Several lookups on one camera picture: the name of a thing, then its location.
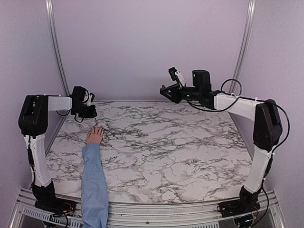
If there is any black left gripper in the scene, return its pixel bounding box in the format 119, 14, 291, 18
73, 104, 95, 118

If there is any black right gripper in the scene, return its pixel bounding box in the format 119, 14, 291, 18
161, 83, 201, 104

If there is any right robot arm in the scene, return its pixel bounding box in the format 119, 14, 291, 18
160, 67, 283, 218

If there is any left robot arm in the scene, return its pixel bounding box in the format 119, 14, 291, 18
18, 86, 97, 213

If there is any blue sleeved forearm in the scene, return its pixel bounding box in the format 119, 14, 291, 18
81, 142, 109, 228

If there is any mannequin hand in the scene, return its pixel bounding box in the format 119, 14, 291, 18
86, 125, 104, 145

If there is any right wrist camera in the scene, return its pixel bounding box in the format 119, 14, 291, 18
168, 67, 185, 86

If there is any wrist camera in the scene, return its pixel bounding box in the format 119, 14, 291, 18
168, 67, 185, 86
83, 92, 95, 106

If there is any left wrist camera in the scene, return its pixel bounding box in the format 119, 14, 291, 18
83, 92, 95, 106

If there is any right aluminium frame post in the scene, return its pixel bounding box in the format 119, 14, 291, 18
233, 0, 256, 80

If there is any aluminium frame post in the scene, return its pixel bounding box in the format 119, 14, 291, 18
45, 0, 70, 95
233, 0, 256, 80

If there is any left aluminium frame post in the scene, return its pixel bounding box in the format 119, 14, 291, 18
45, 0, 70, 95

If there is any front aluminium rail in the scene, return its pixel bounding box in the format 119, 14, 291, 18
8, 189, 286, 228

